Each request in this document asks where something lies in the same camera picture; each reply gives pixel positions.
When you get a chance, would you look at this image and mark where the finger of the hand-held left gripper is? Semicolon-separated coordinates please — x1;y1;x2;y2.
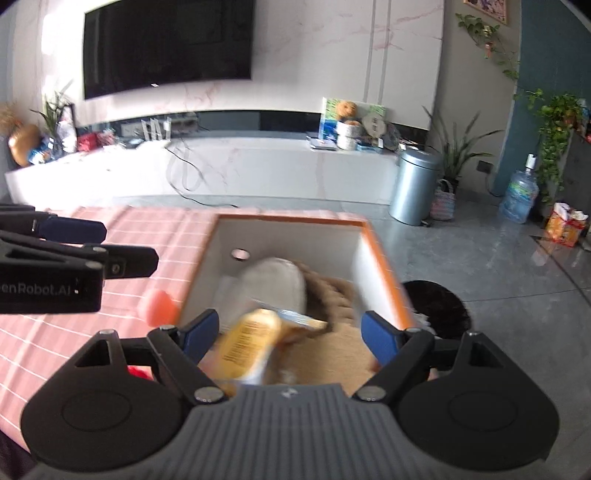
0;230;159;280
0;204;108;243

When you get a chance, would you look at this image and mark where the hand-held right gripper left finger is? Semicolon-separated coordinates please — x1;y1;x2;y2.
76;309;229;407

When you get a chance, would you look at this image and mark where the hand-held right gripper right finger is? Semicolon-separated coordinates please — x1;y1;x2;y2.
352;310;495;404

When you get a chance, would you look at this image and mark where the brown bear-shaped cushion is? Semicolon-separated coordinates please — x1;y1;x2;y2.
272;318;384;386

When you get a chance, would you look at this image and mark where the yellow snack packet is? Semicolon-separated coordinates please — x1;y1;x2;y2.
217;308;331;386

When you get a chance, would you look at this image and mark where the orange storage box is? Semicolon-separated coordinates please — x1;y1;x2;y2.
178;212;423;370

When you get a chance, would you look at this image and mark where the pink plush ball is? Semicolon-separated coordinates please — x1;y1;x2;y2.
141;289;180;326

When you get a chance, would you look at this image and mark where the pink plaid tablecloth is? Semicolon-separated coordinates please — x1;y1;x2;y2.
0;206;222;444

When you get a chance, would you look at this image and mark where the black round stool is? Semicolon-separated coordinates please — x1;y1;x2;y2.
402;280;472;342

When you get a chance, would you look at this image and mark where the brown vase with dried grass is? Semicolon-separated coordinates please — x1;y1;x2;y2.
0;102;42;168

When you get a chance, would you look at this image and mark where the green plant in glass vase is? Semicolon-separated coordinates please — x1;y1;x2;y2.
30;80;75;158

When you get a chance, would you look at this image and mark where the white router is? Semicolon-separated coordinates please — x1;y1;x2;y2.
141;117;172;144

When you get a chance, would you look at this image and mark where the woven basket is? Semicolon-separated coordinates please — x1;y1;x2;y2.
431;179;457;221

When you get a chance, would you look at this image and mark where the silver trash can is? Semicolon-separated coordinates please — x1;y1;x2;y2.
389;148;443;226

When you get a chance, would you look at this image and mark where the white marble television console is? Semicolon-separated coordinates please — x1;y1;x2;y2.
4;136;402;206

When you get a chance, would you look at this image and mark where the white cylinder pot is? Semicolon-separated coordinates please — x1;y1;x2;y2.
336;120;363;151

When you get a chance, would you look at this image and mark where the long-leaved potted plant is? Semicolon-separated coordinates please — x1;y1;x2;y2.
422;105;504;185

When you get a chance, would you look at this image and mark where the large water bottle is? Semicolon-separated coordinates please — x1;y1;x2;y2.
499;154;540;224

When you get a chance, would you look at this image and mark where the round hand fan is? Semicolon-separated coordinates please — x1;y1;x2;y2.
361;114;386;139

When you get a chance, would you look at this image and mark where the orange snack bag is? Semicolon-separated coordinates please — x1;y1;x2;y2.
545;203;571;243

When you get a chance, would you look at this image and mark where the painted canvas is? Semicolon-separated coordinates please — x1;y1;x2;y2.
320;97;387;148

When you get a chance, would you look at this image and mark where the red and white snack bag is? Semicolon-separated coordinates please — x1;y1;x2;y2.
566;210;589;247

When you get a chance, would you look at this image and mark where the grey cabinet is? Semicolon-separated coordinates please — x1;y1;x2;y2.
566;124;591;213

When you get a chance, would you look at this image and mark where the potted ivy plant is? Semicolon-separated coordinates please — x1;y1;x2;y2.
515;89;585;204

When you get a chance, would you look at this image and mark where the hanging ivy plant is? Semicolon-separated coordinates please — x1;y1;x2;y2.
455;13;522;81

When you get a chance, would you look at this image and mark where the black picture frame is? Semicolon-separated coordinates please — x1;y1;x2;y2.
58;104;78;153

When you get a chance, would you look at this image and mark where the black cable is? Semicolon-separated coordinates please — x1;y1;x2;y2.
166;141;238;208

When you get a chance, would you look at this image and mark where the black wall television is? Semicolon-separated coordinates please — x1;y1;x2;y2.
83;0;256;101

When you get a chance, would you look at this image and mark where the framed wall picture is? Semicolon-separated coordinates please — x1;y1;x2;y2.
463;0;508;25

